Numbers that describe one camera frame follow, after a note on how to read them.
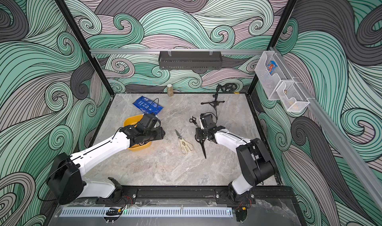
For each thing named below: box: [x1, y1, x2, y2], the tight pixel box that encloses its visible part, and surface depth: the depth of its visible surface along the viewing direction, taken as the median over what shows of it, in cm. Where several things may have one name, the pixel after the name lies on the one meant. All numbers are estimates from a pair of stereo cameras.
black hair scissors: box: [189, 115, 199, 128], surface depth 106 cm
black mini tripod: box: [200, 82, 238, 113], surface depth 96 cm
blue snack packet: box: [132, 95, 164, 115], surface depth 112 cm
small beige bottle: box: [167, 83, 174, 97], surface depth 117 cm
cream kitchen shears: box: [175, 128, 194, 156], surface depth 92 cm
